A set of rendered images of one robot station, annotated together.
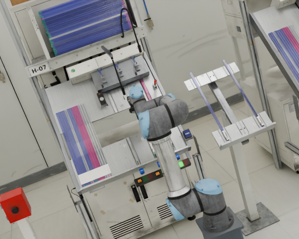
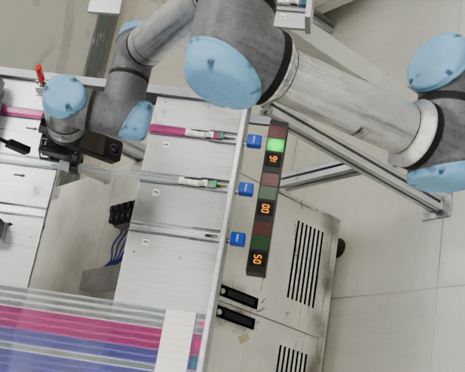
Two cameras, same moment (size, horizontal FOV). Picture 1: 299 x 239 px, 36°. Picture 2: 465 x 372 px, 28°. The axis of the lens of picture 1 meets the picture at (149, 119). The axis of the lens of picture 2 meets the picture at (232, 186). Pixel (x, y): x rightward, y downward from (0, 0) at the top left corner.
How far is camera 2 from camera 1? 1.04 m
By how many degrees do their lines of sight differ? 21
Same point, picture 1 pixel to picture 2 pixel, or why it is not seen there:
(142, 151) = (188, 211)
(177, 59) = not seen: outside the picture
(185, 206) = (463, 136)
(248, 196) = (390, 88)
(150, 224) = (310, 336)
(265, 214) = not seen: hidden behind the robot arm
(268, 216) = not seen: hidden behind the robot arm
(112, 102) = (10, 207)
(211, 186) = (451, 47)
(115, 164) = (179, 291)
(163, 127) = (267, 29)
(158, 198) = (271, 279)
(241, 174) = (348, 62)
